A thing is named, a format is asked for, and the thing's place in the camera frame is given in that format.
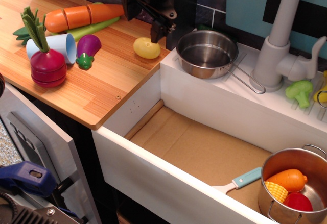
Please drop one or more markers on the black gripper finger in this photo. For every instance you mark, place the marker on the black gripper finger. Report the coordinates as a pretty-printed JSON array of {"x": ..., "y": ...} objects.
[
  {"x": 160, "y": 29},
  {"x": 131, "y": 9}
]

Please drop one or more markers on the yellow toy potato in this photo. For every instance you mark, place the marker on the yellow toy potato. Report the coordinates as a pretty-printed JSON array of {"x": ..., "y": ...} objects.
[{"x": 144, "y": 48}]

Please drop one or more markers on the small steel saucepan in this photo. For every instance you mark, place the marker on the small steel saucepan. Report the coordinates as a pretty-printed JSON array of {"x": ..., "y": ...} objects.
[{"x": 207, "y": 54}]

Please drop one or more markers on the green toy celery stick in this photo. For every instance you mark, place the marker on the green toy celery stick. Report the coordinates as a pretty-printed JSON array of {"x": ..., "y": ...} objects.
[{"x": 89, "y": 29}]

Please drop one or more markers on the purple toy eggplant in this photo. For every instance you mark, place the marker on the purple toy eggplant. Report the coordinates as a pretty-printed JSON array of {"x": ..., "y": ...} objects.
[{"x": 87, "y": 47}]

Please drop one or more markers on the orange wooden toy carrot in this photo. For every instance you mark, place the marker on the orange wooden toy carrot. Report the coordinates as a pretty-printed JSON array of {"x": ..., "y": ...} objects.
[{"x": 79, "y": 16}]

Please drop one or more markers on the light blue plastic cup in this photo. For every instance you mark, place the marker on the light blue plastic cup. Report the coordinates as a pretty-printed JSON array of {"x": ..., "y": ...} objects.
[{"x": 64, "y": 44}]

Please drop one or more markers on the red wooden toy radish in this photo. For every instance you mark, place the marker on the red wooden toy radish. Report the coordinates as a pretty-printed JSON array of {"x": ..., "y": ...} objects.
[{"x": 48, "y": 66}]

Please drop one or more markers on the white toy sink basin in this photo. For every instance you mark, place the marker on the white toy sink basin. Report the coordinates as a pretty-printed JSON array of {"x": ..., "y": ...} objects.
[{"x": 179, "y": 136}]

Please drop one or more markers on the grey toy faucet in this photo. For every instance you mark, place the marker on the grey toy faucet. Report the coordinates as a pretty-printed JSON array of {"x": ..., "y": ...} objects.
[{"x": 274, "y": 60}]

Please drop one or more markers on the green toy broccoli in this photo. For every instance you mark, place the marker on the green toy broccoli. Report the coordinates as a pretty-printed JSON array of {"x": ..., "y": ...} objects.
[{"x": 300, "y": 91}]

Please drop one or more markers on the grey oven door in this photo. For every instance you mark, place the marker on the grey oven door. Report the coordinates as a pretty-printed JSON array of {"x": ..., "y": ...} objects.
[{"x": 41, "y": 141}]

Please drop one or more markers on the yellow toy pepper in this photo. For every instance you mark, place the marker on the yellow toy pepper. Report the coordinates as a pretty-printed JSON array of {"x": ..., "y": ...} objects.
[{"x": 320, "y": 95}]

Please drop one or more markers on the blue clamp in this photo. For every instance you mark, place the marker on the blue clamp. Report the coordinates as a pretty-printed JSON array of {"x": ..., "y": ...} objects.
[{"x": 28, "y": 177}]

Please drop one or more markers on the orange plastic toy carrot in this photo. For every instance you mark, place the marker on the orange plastic toy carrot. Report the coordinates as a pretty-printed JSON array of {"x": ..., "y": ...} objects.
[{"x": 293, "y": 180}]

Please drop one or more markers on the yellow toy corn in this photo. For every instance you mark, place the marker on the yellow toy corn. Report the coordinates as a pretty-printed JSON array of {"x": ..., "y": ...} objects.
[{"x": 277, "y": 191}]

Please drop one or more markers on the red toy tomato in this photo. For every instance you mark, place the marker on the red toy tomato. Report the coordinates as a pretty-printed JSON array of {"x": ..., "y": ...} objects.
[{"x": 298, "y": 201}]

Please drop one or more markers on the teal handled white spatula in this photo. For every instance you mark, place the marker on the teal handled white spatula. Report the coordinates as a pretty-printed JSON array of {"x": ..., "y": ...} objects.
[{"x": 240, "y": 181}]

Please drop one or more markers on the steel pot with handles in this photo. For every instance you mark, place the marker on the steel pot with handles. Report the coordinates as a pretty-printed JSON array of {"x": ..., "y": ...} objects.
[{"x": 311, "y": 165}]

